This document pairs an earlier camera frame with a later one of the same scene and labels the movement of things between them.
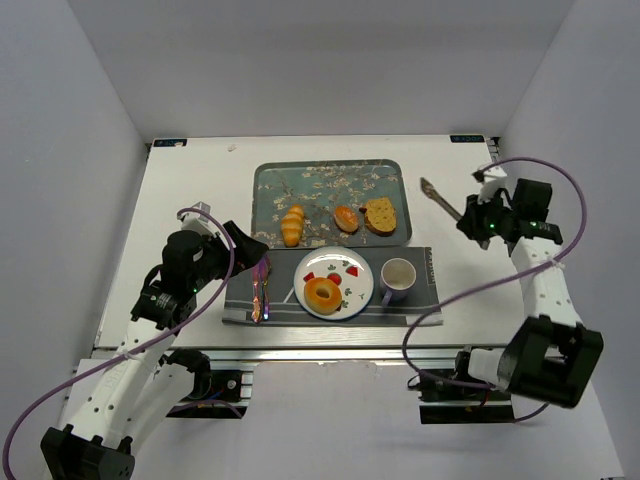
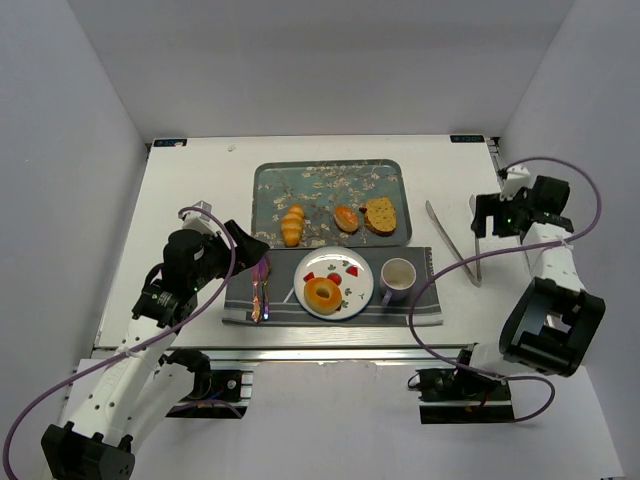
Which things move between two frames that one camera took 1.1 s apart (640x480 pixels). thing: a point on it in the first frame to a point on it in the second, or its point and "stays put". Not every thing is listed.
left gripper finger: [248, 246] stays put
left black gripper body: [232, 248] stays put
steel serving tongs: [430, 192] to [478, 277]
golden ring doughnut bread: [322, 295] stays put
